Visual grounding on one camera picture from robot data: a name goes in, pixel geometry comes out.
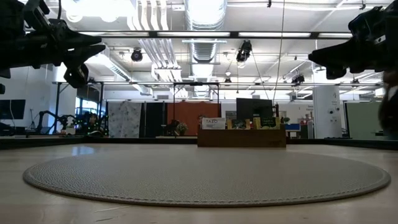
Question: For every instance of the white marbled partition panel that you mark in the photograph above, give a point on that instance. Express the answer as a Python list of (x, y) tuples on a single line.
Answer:
[(124, 118)]

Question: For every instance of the orange partition panel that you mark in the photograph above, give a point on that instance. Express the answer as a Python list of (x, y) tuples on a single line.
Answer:
[(192, 112)]

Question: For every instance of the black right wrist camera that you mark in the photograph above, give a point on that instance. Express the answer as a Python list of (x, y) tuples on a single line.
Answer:
[(367, 20)]

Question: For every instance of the round grey table mat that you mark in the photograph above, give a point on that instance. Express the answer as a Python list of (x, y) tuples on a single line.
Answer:
[(205, 180)]

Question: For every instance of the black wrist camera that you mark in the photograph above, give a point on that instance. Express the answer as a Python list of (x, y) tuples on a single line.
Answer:
[(37, 12), (367, 20)]

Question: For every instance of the blue storage bin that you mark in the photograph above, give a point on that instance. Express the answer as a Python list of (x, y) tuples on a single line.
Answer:
[(292, 127)]

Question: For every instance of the black hanging ceiling camera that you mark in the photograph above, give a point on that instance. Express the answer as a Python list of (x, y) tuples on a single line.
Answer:
[(244, 51), (136, 55), (298, 78)]

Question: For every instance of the person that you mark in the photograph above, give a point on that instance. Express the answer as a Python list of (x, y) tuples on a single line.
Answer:
[(390, 105)]

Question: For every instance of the black overhead light beam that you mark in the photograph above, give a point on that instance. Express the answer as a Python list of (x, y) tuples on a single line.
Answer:
[(233, 34)]

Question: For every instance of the black wall screen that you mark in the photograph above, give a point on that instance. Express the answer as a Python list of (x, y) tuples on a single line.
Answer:
[(14, 109)]

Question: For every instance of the white round pillar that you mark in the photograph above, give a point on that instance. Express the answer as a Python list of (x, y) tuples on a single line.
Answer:
[(326, 109)]

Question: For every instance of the black partition panel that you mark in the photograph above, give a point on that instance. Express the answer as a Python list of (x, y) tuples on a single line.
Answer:
[(154, 119)]

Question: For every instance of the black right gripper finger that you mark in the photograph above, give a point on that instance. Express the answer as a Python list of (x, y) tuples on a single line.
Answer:
[(329, 56)]

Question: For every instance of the black computer monitor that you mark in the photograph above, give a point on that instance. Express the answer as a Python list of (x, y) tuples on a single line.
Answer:
[(255, 107)]

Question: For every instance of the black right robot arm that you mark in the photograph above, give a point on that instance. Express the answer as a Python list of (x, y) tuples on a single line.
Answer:
[(395, 12)]

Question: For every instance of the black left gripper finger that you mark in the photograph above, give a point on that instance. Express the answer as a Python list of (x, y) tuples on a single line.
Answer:
[(85, 39), (91, 51)]

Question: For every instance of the background potted plant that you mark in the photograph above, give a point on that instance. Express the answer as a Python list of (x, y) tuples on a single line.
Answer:
[(182, 127)]

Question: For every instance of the black background gantry frame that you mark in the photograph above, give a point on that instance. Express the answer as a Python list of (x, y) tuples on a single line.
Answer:
[(196, 83)]

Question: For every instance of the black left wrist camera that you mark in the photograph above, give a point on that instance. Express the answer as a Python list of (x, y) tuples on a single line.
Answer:
[(37, 12)]

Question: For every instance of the background black robot arm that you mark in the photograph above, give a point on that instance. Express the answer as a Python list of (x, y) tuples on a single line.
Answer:
[(49, 118)]

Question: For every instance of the green Ahmad tea packet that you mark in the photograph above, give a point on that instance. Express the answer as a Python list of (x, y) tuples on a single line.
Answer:
[(267, 122)]

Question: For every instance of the brown wooden tea organiser box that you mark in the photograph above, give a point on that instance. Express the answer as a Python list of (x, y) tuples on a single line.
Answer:
[(242, 138)]

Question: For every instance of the green partition wall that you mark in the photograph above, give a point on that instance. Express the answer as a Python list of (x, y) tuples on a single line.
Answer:
[(360, 119)]

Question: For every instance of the orange mango Ahmad tea packet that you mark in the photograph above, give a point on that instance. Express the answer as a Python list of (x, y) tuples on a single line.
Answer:
[(238, 124)]

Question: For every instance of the silver ventilation duct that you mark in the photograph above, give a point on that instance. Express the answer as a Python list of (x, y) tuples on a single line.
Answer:
[(205, 12)]

